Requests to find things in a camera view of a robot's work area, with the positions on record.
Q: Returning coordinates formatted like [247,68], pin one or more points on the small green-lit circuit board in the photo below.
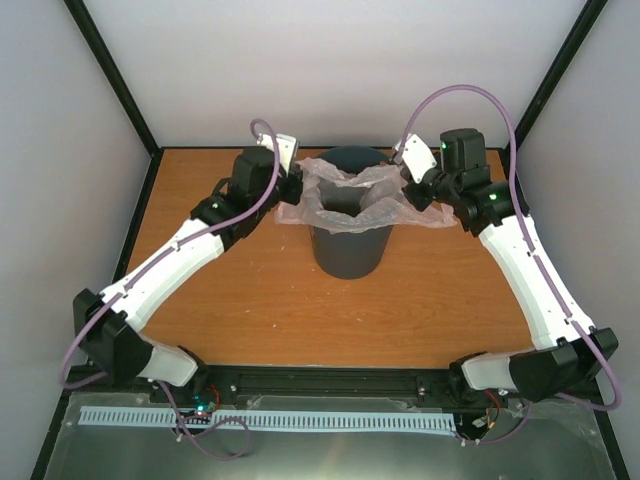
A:
[204,411]

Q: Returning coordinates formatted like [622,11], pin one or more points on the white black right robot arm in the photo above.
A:
[567,346]

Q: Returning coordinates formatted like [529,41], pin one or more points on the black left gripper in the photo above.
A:
[293,195]

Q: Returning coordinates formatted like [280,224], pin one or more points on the black left frame post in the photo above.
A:
[100,51]

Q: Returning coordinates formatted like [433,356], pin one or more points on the black right frame post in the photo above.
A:
[580,29]

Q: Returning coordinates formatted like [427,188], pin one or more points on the dark grey trash bin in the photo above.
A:
[348,256]

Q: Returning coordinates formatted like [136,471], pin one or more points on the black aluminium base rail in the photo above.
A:
[235,385]

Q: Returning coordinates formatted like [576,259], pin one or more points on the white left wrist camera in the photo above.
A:
[286,146]

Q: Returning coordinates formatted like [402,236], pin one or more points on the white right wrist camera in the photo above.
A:
[415,156]

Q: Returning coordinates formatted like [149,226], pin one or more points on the black frame post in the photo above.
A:
[100,51]
[580,29]

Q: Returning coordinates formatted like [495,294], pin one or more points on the pink plastic trash bag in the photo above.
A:
[382,205]

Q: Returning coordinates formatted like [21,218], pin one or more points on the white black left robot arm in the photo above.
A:
[109,324]

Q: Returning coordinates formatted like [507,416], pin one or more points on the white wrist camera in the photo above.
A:
[415,156]
[286,146]

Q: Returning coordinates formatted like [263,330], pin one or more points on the light blue slotted cable duct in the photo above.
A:
[272,421]

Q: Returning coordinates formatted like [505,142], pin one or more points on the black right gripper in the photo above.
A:
[420,202]

